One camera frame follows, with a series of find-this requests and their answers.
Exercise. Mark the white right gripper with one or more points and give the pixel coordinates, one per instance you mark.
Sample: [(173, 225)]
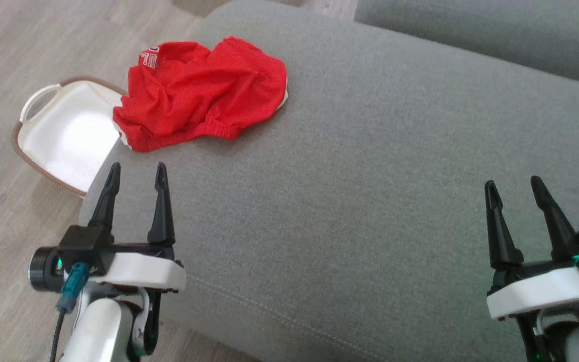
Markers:
[(541, 294)]

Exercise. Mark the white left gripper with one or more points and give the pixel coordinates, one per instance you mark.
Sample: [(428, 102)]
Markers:
[(141, 271)]

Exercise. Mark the red shorts with white stripe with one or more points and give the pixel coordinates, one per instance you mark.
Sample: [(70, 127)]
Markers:
[(199, 95)]

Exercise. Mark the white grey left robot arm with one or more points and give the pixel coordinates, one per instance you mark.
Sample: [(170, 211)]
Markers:
[(103, 327)]

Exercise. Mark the white laundry basket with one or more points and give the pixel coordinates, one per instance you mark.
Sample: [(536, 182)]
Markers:
[(68, 136)]

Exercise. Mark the grey fabric sofa seat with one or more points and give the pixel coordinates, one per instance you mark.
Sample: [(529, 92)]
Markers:
[(350, 201)]

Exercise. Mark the grey sofa back cushion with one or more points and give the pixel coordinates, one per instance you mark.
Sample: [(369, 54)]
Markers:
[(495, 30)]

